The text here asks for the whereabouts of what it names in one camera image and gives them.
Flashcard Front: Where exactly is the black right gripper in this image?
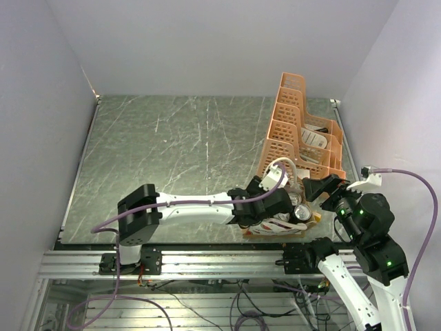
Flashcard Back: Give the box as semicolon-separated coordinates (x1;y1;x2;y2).
302;172;368;243

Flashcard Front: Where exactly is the watermelon print canvas bag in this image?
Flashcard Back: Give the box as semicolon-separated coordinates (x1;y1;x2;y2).
240;157;322;239

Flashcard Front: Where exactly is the purple Fanta can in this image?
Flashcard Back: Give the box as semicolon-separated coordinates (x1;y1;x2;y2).
289;192;302;206

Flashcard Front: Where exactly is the black yellow soda can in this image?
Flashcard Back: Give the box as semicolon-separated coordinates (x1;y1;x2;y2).
294;203;312;222

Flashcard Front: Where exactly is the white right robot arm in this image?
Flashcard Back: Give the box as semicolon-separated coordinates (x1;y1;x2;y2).
302;173;409;330

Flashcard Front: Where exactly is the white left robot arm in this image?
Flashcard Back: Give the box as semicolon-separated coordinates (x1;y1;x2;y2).
116;176;294;274

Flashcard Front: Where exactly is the white paper card box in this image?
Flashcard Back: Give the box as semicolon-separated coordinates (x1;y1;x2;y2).
296;168;310;179

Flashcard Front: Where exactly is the yellow tag block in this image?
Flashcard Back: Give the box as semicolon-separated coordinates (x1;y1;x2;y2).
313;212;322;223

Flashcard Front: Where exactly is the peach plastic file organizer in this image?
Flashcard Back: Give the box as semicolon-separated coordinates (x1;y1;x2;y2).
257;72;346;179

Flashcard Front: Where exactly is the white label packet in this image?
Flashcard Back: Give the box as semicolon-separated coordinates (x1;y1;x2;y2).
301;128;328;149

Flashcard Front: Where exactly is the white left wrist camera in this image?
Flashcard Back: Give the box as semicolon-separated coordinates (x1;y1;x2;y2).
258;162;288;192

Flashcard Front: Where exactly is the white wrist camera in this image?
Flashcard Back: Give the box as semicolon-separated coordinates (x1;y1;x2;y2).
258;162;288;192
346;166;382;193

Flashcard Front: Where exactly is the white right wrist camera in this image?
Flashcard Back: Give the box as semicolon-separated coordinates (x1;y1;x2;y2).
346;166;382;193

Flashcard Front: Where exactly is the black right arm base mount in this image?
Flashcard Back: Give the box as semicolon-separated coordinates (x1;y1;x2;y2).
275;237;338;274

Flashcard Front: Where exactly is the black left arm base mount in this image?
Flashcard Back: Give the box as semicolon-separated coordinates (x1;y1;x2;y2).
98;250;163;276

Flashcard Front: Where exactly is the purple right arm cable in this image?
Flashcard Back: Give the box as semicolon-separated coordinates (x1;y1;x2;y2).
377;168;441;311

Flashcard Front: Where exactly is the aluminium mounting rail frame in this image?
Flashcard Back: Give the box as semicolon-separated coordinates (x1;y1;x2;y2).
37;248;366;280

